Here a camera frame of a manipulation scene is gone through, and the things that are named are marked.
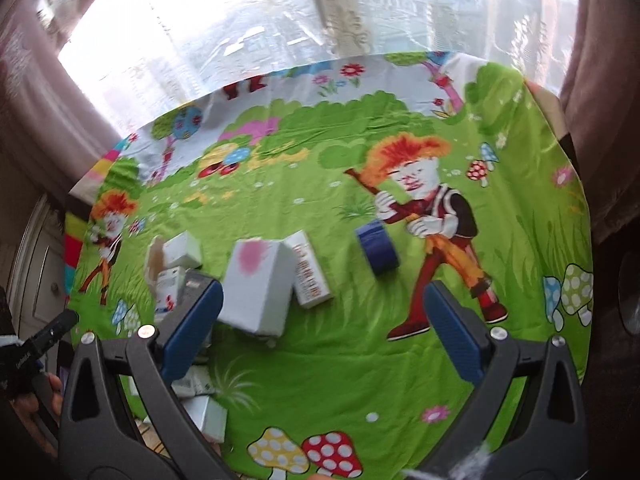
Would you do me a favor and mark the white medicine box red figure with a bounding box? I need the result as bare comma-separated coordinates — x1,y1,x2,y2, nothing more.
154,266,186,316

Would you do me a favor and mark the white box pink stain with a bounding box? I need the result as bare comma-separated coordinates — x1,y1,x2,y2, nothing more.
218,238,297,338

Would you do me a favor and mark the black product box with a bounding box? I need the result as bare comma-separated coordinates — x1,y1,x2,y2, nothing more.
181,269,215,304

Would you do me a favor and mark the small white cube box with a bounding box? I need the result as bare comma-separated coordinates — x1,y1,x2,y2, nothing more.
181,396,228,444

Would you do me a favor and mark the narrow white red-text box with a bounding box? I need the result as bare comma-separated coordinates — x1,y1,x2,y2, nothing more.
284,231,332,309

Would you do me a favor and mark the cream dresser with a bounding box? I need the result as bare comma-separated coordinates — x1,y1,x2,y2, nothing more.
8,195,65,338

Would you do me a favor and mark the white ointment box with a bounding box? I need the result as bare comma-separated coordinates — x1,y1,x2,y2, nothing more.
171,365,216,399

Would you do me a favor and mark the white lace curtain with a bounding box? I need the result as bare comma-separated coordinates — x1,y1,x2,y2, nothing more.
58,0,578,134

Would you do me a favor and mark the green cartoon bedsheet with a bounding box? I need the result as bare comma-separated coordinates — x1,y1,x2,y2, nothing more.
70,52,593,479

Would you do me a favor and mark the left hand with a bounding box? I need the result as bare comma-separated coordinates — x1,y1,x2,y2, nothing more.
8,372,66,461

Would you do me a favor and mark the brown curtain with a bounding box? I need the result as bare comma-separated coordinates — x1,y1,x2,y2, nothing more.
1,0,119,198

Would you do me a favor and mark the small dark blue box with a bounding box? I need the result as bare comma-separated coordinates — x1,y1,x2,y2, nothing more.
355,220,399,276

